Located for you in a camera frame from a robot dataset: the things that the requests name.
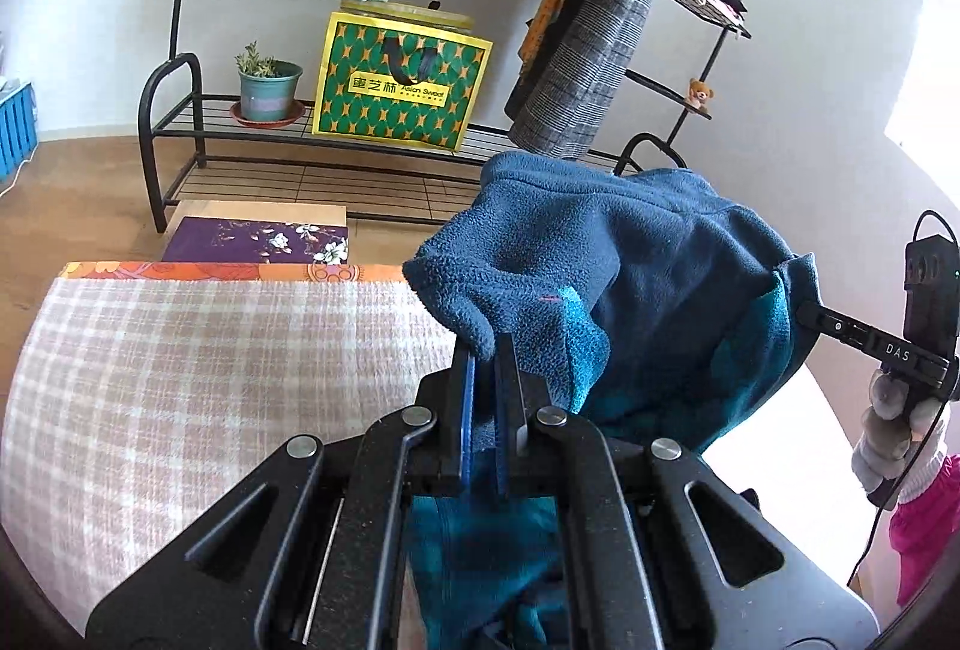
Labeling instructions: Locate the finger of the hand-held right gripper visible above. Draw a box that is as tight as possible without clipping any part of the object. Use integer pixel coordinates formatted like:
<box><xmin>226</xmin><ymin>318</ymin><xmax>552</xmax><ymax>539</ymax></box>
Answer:
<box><xmin>796</xmin><ymin>300</ymin><xmax>883</xmax><ymax>361</ymax></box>

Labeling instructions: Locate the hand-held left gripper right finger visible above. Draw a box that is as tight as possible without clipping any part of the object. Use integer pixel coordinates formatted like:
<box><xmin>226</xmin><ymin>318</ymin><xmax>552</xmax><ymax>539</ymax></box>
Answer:
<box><xmin>491</xmin><ymin>333</ymin><xmax>878</xmax><ymax>650</ymax></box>

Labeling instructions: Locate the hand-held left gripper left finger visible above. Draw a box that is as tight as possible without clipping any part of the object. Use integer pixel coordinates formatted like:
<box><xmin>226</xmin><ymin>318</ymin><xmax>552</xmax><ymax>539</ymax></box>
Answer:
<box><xmin>86</xmin><ymin>346</ymin><xmax>478</xmax><ymax>650</ymax></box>

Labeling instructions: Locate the teal blue fleece jacket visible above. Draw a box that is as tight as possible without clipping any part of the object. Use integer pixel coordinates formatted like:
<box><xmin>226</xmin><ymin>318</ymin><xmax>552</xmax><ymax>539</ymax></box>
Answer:
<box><xmin>403</xmin><ymin>151</ymin><xmax>826</xmax><ymax>650</ymax></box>

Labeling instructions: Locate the person's right forearm pink sleeve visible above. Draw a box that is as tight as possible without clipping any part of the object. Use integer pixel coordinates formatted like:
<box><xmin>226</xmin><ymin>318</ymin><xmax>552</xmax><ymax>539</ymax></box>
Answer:
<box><xmin>889</xmin><ymin>451</ymin><xmax>960</xmax><ymax>610</ymax></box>

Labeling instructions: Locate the black metal clothes rack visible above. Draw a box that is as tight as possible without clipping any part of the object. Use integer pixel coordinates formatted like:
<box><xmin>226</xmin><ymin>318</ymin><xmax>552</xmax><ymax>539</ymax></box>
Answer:
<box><xmin>139</xmin><ymin>0</ymin><xmax>785</xmax><ymax>234</ymax></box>

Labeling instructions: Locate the person's right hand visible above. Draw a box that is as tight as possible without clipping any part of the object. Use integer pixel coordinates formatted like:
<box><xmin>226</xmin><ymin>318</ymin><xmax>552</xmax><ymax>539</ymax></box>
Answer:
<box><xmin>851</xmin><ymin>371</ymin><xmax>950</xmax><ymax>510</ymax></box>

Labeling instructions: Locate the beige checked blanket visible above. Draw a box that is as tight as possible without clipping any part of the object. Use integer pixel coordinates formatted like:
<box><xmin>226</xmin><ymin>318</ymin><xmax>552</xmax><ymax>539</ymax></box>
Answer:
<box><xmin>0</xmin><ymin>279</ymin><xmax>467</xmax><ymax>630</ymax></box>

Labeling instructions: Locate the purple floral box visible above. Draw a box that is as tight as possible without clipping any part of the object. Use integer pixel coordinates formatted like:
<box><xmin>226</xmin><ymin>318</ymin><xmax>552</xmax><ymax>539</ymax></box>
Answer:
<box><xmin>161</xmin><ymin>200</ymin><xmax>350</xmax><ymax>266</ymax></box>

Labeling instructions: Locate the green yellow gift bag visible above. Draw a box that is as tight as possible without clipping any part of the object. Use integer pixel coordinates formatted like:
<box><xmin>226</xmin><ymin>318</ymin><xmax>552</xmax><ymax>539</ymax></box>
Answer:
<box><xmin>311</xmin><ymin>10</ymin><xmax>494</xmax><ymax>155</ymax></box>

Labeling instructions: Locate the grey plaid coat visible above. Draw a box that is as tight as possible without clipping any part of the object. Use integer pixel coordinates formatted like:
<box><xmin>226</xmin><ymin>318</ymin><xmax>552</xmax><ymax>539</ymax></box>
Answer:
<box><xmin>506</xmin><ymin>0</ymin><xmax>718</xmax><ymax>161</ymax></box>

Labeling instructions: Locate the potted plant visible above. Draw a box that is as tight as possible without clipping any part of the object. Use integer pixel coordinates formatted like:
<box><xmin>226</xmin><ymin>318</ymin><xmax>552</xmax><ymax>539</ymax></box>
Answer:
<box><xmin>229</xmin><ymin>41</ymin><xmax>307</xmax><ymax>131</ymax></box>

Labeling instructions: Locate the orange hanging cloth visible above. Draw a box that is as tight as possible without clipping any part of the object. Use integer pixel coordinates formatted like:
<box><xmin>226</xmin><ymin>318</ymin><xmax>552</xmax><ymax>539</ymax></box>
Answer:
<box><xmin>517</xmin><ymin>0</ymin><xmax>572</xmax><ymax>83</ymax></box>

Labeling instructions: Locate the blue plastic crate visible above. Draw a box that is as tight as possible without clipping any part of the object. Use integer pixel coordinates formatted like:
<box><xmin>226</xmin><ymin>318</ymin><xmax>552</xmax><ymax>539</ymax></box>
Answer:
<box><xmin>0</xmin><ymin>80</ymin><xmax>38</xmax><ymax>180</ymax></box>

